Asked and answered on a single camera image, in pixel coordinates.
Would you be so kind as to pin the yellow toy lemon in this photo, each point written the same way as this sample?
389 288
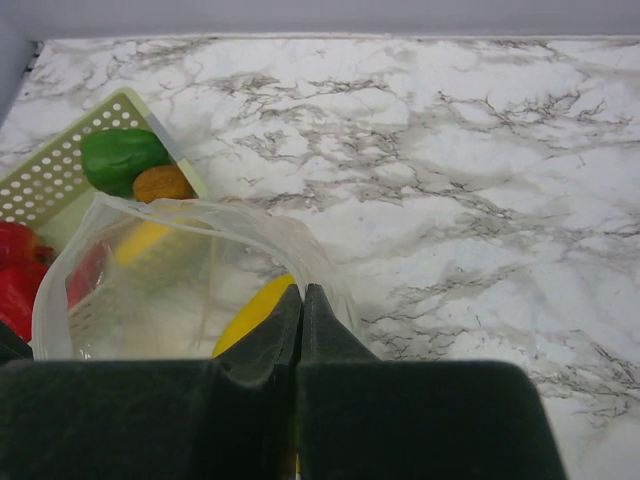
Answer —
253 313

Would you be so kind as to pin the pale green perforated basket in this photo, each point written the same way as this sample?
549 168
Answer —
49 194

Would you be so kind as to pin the clear zip top bag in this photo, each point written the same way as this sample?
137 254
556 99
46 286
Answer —
219 255

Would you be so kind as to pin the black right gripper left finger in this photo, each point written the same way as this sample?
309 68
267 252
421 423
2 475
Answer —
224 418

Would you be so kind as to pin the red toy bell pepper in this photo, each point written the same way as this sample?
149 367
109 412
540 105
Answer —
19 286

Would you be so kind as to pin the red toy chili pepper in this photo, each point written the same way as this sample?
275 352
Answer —
87 274

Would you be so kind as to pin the green bell pepper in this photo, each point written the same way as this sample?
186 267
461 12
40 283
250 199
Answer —
112 159

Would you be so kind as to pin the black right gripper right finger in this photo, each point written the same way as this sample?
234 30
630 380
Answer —
360 417

